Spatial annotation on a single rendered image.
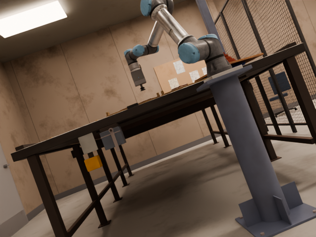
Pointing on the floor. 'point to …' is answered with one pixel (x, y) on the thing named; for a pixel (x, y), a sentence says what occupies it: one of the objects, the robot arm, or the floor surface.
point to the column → (256, 164)
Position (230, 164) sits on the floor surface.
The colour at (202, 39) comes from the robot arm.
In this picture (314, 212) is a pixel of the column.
